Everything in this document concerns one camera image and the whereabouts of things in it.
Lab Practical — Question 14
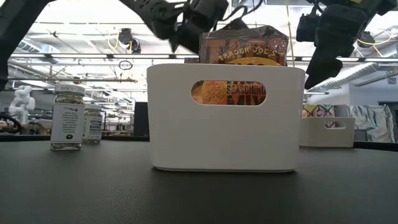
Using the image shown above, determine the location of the white robot figure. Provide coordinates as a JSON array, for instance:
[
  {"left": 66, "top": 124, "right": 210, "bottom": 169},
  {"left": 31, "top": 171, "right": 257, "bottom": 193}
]
[{"left": 8, "top": 85, "right": 37, "bottom": 125}]

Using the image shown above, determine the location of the black hanging cable reel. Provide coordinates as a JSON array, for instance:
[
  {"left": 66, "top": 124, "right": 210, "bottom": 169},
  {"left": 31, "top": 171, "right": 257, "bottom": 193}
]
[
  {"left": 117, "top": 27, "right": 142, "bottom": 54},
  {"left": 360, "top": 30, "right": 377, "bottom": 49}
]

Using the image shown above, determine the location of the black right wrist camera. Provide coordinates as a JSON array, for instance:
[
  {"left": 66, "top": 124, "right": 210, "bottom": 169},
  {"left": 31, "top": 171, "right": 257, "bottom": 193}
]
[{"left": 295, "top": 12, "right": 318, "bottom": 43}]

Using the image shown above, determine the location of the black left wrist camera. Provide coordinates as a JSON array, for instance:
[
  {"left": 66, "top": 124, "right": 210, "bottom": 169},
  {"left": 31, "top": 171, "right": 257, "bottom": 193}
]
[{"left": 189, "top": 0, "right": 229, "bottom": 29}]

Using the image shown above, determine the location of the white plastic bin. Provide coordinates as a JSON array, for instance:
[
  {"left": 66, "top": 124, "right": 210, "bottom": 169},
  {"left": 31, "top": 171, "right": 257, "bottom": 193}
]
[{"left": 146, "top": 63, "right": 306, "bottom": 173}]

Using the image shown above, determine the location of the light grey plastic bin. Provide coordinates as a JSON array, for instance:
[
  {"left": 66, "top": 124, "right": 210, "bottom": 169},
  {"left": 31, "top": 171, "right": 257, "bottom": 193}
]
[{"left": 298, "top": 116, "right": 356, "bottom": 148}]

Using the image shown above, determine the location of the leaf patterned panel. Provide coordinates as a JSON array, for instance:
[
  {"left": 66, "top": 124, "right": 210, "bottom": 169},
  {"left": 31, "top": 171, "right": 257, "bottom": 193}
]
[{"left": 349, "top": 104, "right": 396, "bottom": 144}]

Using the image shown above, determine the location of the black table mat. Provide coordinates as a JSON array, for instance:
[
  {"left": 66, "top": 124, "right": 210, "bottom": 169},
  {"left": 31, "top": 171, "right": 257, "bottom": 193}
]
[{"left": 0, "top": 136, "right": 398, "bottom": 224}]

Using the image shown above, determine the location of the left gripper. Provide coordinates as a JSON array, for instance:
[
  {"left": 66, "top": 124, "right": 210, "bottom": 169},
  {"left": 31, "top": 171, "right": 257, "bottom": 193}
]
[{"left": 167, "top": 17, "right": 251, "bottom": 56}]

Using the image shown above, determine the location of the white-lidded bagel seasoning jar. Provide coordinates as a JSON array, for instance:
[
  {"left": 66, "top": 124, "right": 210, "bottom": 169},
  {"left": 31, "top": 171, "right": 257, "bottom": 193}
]
[
  {"left": 82, "top": 104, "right": 103, "bottom": 144},
  {"left": 49, "top": 83, "right": 86, "bottom": 152}
]

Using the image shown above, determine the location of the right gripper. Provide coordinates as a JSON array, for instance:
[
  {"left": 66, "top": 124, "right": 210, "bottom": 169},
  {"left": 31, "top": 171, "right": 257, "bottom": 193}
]
[{"left": 303, "top": 0, "right": 386, "bottom": 91}]

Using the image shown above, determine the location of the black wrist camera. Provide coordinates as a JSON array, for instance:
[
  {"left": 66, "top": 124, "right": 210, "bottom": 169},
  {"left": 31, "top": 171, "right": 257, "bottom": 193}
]
[
  {"left": 295, "top": 12, "right": 318, "bottom": 43},
  {"left": 189, "top": 0, "right": 229, "bottom": 29}
]

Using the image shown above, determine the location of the colourful patterned panel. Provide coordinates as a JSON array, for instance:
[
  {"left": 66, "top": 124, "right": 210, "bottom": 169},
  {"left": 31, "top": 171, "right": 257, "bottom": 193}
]
[{"left": 303, "top": 104, "right": 336, "bottom": 118}]

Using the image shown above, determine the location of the orange taco seasoning packet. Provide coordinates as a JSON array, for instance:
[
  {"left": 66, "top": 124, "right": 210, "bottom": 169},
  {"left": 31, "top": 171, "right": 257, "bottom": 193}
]
[{"left": 191, "top": 25, "right": 290, "bottom": 106}]

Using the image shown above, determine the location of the silver air duct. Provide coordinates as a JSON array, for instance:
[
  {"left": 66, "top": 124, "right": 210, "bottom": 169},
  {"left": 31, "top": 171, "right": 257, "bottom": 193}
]
[{"left": 310, "top": 61, "right": 398, "bottom": 93}]

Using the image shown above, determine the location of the black upright panel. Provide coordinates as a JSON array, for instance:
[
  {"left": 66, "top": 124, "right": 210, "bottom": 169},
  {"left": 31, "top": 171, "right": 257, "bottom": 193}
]
[{"left": 133, "top": 101, "right": 149, "bottom": 137}]

